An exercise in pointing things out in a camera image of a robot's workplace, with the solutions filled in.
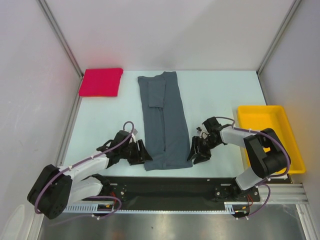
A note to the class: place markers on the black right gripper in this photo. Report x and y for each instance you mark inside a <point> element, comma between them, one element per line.
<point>201,147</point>

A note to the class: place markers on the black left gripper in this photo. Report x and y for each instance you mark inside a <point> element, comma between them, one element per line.
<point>144,155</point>

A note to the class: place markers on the grey t-shirt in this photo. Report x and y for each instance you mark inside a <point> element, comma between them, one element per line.
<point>163,120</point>

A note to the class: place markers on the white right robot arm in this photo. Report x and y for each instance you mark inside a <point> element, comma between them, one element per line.
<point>265,152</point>

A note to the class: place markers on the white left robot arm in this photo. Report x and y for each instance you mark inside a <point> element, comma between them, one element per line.
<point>59,186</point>

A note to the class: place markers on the folded orange t-shirt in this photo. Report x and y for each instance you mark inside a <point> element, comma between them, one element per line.
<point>100,96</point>

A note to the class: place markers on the folded red t-shirt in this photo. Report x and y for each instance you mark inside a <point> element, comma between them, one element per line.
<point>101,82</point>

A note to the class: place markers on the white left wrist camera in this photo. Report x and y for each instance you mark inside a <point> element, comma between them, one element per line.
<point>135,135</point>

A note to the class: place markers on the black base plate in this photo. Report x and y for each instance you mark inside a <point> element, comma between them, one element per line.
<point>179,194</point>

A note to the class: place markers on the white cable duct right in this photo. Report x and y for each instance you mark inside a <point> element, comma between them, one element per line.
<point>237,207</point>

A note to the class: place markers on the white cable duct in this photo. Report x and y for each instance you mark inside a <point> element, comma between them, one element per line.
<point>95,208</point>
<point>237,207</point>

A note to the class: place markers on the white cable duct left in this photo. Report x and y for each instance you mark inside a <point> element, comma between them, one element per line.
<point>95,208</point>

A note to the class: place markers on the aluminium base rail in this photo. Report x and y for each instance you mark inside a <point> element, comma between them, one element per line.
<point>282,193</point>

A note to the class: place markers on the aluminium frame post right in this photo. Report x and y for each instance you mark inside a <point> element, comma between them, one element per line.
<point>278,36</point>

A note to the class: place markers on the aluminium frame post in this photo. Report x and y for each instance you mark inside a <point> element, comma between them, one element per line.
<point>278,36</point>
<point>53,23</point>

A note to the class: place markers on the aluminium frame post left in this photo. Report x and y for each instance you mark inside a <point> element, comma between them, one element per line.
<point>53,23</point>

